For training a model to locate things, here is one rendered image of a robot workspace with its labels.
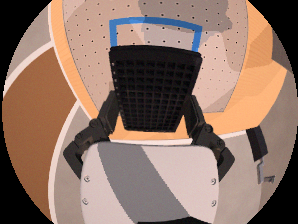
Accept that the blue tape outline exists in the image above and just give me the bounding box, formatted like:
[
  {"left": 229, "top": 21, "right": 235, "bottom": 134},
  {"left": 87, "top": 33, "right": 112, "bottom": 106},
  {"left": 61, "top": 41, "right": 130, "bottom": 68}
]
[{"left": 109, "top": 17, "right": 203, "bottom": 52}]

